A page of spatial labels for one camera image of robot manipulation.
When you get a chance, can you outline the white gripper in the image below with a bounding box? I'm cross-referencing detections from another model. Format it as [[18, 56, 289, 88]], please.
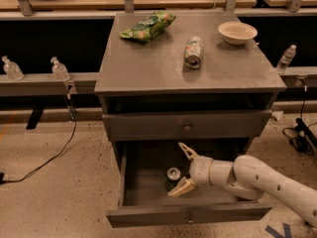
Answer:
[[167, 142, 213, 197]]

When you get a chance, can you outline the green soda can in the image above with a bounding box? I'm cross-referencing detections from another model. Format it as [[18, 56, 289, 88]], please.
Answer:
[[165, 167, 181, 191]]

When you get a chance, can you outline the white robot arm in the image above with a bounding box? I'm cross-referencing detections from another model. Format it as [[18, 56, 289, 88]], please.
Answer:
[[167, 142, 317, 227]]

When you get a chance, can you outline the closed grey upper drawer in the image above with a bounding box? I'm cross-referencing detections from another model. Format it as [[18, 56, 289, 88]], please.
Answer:
[[103, 110, 270, 142]]

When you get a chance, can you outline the open grey lower drawer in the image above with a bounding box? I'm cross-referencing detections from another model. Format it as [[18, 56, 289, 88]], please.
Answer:
[[107, 140, 271, 228]]

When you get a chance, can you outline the white green can lying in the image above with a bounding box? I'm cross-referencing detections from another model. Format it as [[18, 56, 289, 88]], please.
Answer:
[[184, 37, 204, 69]]

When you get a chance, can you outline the white bowl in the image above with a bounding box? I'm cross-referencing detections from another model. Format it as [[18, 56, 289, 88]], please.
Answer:
[[218, 22, 258, 46]]

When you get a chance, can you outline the green chip bag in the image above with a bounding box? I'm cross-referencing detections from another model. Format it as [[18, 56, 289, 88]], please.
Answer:
[[120, 11, 176, 43]]

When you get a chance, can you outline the clear water bottle right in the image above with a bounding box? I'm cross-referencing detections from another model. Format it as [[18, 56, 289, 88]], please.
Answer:
[[276, 45, 296, 74]]

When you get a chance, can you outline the clear bottle far left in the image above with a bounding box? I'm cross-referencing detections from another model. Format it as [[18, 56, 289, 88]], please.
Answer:
[[2, 56, 24, 80]]

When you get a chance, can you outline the black cable bundle right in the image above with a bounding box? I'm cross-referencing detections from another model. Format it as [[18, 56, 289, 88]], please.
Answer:
[[282, 117, 317, 157]]

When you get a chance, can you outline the black cable on floor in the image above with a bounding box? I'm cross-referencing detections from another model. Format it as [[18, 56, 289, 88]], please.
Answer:
[[0, 92, 77, 185]]

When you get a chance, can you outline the clear bottle on rail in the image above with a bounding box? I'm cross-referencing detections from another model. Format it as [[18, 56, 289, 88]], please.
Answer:
[[51, 57, 70, 81]]

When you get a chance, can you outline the grey metal rail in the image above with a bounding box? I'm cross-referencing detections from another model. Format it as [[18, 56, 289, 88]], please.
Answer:
[[0, 72, 98, 97]]

